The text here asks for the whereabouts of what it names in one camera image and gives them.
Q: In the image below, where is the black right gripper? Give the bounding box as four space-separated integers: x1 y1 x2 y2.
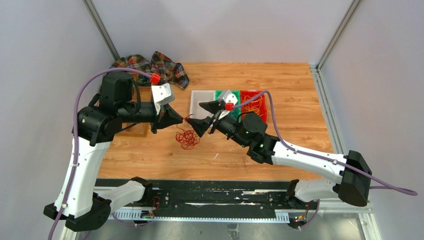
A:
185 101 248 148

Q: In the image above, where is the yellow cable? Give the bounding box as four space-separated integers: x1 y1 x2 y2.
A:
241 94 265 117

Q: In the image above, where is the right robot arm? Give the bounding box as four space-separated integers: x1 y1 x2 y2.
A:
186 101 372 209

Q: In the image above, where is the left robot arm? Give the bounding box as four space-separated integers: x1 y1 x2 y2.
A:
43 67 183 232

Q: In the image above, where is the white plastic bin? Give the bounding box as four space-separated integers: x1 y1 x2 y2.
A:
188 90 217 121

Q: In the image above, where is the wooden compartment tray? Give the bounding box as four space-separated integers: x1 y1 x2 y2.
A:
122 72 152 138

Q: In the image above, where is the green plastic bin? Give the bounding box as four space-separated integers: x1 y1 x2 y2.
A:
214 90 241 119

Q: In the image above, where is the plaid cloth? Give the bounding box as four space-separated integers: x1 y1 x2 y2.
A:
111 51 190 90

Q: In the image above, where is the red plastic bin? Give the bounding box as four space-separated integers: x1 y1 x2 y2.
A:
240 90 268 123

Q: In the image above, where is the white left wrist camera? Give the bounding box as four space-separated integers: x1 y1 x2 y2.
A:
150 73 175 115

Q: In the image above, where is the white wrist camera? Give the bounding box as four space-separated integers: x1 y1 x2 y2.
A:
217 90 238 120
150 73 175 115

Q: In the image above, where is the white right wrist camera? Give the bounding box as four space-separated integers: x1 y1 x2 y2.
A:
217 90 238 120

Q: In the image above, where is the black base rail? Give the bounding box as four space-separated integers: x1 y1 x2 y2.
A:
94 178 372 229

